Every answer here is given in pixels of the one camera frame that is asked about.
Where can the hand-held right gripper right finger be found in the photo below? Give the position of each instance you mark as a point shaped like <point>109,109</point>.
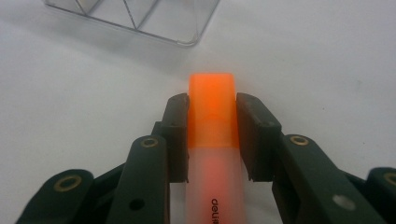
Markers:
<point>295,180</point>

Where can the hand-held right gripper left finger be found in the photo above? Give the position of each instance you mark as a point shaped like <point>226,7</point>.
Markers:
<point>146,180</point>

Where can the orange highlighter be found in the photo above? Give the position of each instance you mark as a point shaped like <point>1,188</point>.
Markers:
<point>213,124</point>

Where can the clear plastic organizer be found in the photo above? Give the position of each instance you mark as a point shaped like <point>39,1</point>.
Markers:
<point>162,21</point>

